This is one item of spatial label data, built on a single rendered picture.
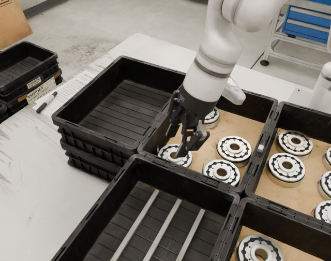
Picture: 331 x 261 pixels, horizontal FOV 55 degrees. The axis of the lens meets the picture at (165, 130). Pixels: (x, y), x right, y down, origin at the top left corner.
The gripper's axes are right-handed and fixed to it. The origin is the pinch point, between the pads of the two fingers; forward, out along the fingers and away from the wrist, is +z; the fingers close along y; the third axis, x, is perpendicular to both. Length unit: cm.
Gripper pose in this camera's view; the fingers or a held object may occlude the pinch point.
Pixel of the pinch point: (176, 141)
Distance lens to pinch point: 68.2
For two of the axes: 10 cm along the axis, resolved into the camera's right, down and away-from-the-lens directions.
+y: 3.3, 7.0, -6.4
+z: -3.1, 7.2, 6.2
